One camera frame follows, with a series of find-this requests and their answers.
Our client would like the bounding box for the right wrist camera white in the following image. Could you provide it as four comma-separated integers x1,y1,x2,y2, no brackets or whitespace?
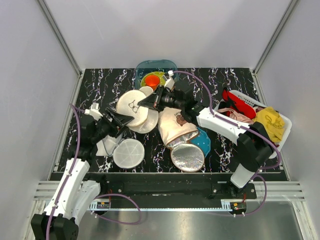
162,70,175,91

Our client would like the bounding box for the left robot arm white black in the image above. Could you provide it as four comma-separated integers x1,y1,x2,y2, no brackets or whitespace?
30,107,134,240

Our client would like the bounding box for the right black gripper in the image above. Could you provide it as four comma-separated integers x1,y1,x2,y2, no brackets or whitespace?
138,85,184,113

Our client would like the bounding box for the blue dotted plate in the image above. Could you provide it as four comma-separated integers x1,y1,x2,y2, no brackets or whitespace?
189,127,211,158

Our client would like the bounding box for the cream capybara insulated lunch bag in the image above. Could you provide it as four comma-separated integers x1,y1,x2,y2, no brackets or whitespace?
158,107,205,173

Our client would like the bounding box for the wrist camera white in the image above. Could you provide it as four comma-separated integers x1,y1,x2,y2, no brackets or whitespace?
84,102,103,121
162,70,175,91

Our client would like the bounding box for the cream yellow-handled mug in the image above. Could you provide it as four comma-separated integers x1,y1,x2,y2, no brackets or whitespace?
139,86,154,97

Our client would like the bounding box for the pink bra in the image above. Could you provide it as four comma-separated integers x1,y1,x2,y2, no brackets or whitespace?
217,107,254,124

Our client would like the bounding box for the red garment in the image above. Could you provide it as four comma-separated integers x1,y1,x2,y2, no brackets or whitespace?
218,87,264,120

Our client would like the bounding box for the orange cup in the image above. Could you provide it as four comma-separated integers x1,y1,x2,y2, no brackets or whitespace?
144,74,160,91

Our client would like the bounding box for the white open mesh laundry bag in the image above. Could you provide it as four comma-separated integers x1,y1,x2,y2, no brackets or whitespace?
96,134,145,169

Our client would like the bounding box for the yellow garment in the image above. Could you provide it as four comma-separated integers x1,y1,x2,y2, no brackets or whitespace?
253,106,285,143

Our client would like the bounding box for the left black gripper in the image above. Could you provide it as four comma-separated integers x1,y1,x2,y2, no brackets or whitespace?
91,107,134,143

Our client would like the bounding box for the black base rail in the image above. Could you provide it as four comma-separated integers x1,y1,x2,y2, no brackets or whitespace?
84,172,257,209

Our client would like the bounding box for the green dotted plate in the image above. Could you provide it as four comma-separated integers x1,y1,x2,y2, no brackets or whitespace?
140,71,165,87

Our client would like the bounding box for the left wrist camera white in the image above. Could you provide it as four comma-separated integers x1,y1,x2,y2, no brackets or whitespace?
84,102,103,121

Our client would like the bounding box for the beige mesh bra laundry bag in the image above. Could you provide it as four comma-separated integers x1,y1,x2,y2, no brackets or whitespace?
115,89,159,134

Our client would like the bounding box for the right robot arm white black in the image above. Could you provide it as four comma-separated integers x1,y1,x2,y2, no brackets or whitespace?
138,81,277,199

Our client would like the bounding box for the teal transparent plastic bin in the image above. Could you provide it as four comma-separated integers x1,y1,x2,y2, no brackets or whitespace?
134,59,178,90

